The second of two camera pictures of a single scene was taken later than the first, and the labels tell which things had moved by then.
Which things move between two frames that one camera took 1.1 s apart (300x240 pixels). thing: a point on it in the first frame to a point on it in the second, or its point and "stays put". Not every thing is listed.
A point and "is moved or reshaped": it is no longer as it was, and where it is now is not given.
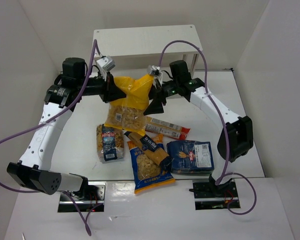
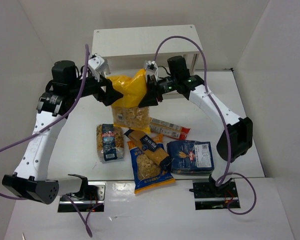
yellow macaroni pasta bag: x=127 y=113 is moved or reshaped
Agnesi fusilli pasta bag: x=110 y=143 stays put
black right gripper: x=157 y=92 to x=155 y=90
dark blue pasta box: x=190 y=157 stays put
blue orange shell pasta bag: x=147 y=174 stays put
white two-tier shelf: x=150 y=41 stays put
